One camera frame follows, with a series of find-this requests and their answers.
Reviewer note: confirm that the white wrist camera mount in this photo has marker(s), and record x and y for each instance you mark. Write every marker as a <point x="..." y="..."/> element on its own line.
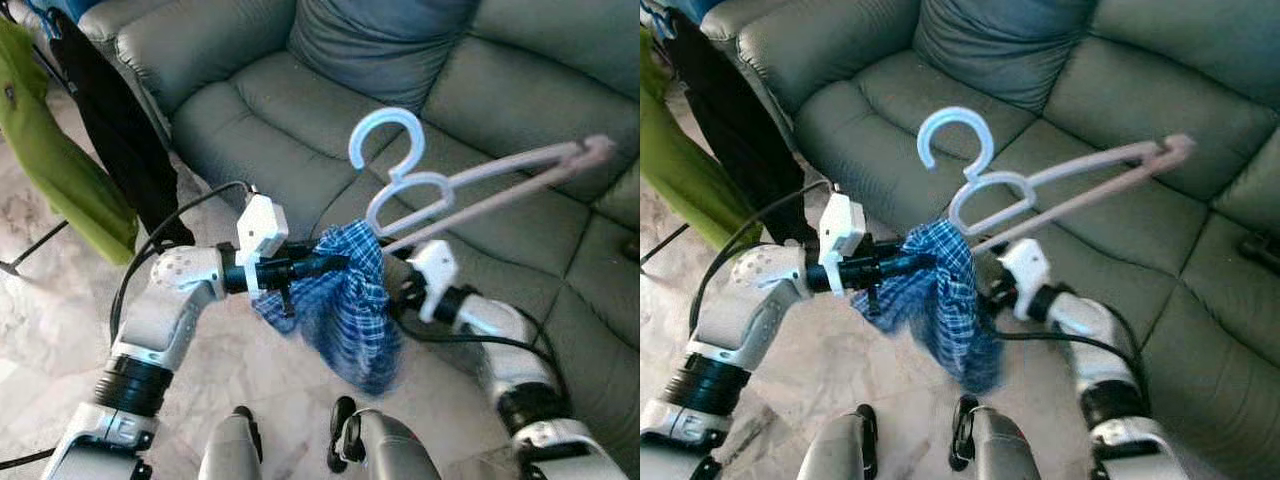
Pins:
<point x="840" y="230"/>
<point x="435" y="265"/>
<point x="1025" y="265"/>
<point x="262" y="230"/>

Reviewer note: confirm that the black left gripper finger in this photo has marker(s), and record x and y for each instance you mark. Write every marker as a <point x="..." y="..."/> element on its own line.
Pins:
<point x="914" y="270"/>
<point x="912" y="260"/>
<point x="326" y="272"/>
<point x="325" y="261"/>

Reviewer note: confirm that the pale pink plastic hanger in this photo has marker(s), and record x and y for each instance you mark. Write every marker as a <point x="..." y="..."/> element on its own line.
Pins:
<point x="960" y="112"/>
<point x="392" y="113"/>

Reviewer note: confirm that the blue fabric bag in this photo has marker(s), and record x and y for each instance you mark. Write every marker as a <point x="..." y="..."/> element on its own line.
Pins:
<point x="50" y="6"/>
<point x="680" y="6"/>

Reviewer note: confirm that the grey leather sofa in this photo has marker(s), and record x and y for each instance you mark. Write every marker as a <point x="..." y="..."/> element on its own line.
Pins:
<point x="1150" y="100"/>
<point x="520" y="90"/>

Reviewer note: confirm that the blue grey cushion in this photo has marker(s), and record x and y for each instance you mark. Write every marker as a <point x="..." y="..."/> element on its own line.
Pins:
<point x="380" y="50"/>
<point x="1000" y="50"/>

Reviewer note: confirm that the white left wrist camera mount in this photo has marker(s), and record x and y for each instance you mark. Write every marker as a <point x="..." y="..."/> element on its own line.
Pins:
<point x="840" y="230"/>
<point x="262" y="230"/>

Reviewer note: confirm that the blue plaid shirt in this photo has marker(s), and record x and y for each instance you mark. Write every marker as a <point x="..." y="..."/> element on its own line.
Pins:
<point x="940" y="310"/>
<point x="345" y="310"/>

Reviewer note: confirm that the black garment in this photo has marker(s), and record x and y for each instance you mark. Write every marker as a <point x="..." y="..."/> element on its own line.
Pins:
<point x="110" y="130"/>
<point x="740" y="130"/>

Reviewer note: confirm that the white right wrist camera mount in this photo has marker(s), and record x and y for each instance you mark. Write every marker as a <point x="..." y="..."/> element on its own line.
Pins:
<point x="435" y="265"/>
<point x="1025" y="265"/>

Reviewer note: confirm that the silver robot left leg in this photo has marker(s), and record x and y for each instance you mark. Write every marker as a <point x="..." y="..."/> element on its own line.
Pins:
<point x="835" y="455"/>
<point x="228" y="455"/>

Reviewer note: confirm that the silver robot right leg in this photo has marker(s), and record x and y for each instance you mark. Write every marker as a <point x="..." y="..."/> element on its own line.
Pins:
<point x="1000" y="455"/>
<point x="390" y="455"/>

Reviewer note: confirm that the silver robot leg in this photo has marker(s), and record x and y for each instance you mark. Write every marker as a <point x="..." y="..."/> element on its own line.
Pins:
<point x="835" y="455"/>
<point x="390" y="455"/>
<point x="228" y="455"/>
<point x="1000" y="455"/>

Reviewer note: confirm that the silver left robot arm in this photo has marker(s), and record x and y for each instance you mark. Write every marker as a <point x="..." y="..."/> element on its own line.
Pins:
<point x="165" y="310"/>
<point x="745" y="310"/>

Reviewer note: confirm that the lime green printed shirt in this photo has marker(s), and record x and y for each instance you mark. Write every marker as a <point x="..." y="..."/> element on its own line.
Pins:
<point x="690" y="160"/>
<point x="60" y="170"/>

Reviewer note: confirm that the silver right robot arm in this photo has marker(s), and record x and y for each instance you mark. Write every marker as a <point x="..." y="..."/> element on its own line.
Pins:
<point x="1085" y="330"/>
<point x="500" y="330"/>

